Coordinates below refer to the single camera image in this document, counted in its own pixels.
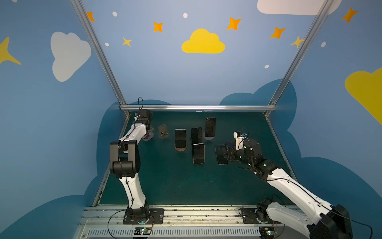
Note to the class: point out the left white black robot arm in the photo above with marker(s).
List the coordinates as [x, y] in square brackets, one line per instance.
[125, 164]

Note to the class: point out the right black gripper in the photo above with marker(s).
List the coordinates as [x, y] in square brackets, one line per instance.
[238, 151]

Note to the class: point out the back aluminium frame bar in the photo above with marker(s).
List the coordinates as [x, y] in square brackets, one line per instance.
[200, 107]

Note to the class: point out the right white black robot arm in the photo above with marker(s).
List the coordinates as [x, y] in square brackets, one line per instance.
[317, 218]

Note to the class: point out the left aluminium frame post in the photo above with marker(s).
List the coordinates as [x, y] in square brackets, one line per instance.
[87, 25]

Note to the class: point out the right aluminium frame post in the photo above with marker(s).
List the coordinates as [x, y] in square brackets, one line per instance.
[315, 27]

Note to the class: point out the black phone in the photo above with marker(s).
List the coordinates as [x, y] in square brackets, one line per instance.
[220, 151]
[231, 151]
[180, 139]
[210, 127]
[196, 135]

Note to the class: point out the left controller board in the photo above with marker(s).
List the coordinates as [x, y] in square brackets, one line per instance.
[142, 231]

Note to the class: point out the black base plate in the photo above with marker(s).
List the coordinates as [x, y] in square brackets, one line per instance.
[155, 215]
[253, 216]

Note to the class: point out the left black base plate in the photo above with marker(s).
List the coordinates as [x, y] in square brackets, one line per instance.
[155, 215]

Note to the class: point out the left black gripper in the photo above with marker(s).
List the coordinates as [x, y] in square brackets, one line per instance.
[148, 130]

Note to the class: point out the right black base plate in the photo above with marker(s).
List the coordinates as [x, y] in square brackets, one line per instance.
[253, 216]

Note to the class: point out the grey phone stand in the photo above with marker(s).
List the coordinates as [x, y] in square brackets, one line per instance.
[148, 136]
[207, 137]
[163, 131]

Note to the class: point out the white-edged phone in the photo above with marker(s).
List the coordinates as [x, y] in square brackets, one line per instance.
[198, 153]

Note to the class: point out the brown round phone stand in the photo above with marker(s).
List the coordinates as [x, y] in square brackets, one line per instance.
[180, 149]

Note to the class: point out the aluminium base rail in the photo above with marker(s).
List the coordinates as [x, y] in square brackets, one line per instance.
[179, 222]

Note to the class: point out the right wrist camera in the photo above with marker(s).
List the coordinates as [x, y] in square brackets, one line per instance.
[239, 139]

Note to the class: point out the aluminium frame post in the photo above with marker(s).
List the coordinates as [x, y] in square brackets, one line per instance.
[87, 25]
[315, 27]

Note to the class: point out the right controller board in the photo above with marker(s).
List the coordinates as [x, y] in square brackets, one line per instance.
[267, 233]

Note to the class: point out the controller board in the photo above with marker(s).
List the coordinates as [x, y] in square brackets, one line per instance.
[142, 231]
[267, 233]

